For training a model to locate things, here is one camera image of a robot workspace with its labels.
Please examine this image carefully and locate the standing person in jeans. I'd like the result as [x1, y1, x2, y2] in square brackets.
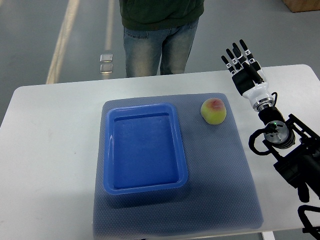
[119, 0, 205, 78]

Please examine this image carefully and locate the yellow green peach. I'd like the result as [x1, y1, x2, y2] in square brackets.
[200, 98, 227, 125]

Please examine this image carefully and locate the upper metal floor plate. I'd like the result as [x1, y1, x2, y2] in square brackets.
[99, 53, 113, 63]

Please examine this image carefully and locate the grey blue textured mat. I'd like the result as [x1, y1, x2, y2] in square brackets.
[93, 93, 263, 240]

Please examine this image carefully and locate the blue plastic tray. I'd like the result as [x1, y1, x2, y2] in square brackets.
[103, 102, 188, 196]

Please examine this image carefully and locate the metal floor plate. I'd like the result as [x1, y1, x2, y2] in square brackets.
[99, 53, 113, 63]
[99, 63, 114, 74]

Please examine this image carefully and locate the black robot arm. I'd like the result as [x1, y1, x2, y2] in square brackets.
[248, 92, 320, 240]

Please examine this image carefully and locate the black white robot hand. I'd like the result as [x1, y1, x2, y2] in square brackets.
[221, 39, 277, 112]

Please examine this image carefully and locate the lower metal floor plate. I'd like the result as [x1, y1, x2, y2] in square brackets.
[99, 63, 114, 74]

